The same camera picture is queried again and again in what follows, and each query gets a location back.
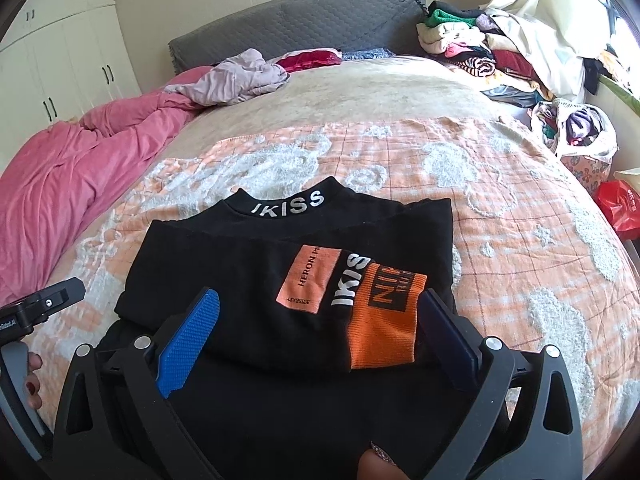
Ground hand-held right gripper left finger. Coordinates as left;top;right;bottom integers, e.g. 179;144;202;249
52;286;226;480

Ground white bag of clothes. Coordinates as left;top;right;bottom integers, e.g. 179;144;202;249
530;99;619;163

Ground cream curtain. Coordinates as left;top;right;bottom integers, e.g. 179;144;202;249
485;0;631;101

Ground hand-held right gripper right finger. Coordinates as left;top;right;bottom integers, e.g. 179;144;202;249
419;287;583;480

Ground person's right hand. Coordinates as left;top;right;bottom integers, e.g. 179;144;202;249
357;441;406;480

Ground black sweater with orange cuffs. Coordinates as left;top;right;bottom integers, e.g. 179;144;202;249
95;176;481;480

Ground lilac crumpled garment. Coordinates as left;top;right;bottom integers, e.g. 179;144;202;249
165;48;291;107

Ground grey quilted headboard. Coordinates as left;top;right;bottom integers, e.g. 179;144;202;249
167;0;431;73

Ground person's left hand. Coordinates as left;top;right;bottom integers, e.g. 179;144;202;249
24;351;45;411

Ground pink duvet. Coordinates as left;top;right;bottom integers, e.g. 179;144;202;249
0;66;216;306

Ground red plastic bag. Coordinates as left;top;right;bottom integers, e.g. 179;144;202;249
595;179;640;241

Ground green windowsill mat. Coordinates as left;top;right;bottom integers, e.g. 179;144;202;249
600;75;640;111

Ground dark hanging garment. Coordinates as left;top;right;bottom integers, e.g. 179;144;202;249
582;57;608;95

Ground pile of folded clothes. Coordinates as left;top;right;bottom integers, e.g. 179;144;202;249
417;1;556;108

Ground orange and white fluffy blanket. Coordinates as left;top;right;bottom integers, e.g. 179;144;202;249
30;117;640;461

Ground floral box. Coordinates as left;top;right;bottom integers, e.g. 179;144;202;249
560;152;613;196

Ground red cloth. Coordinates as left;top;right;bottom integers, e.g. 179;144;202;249
275;49;343;73

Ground beige bed sheet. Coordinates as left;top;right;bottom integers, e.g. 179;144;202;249
192;55;531;161

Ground blue patterned pillow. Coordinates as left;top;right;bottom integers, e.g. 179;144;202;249
342;47;396;61

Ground white wardrobe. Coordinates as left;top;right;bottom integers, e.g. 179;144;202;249
0;0;143;126

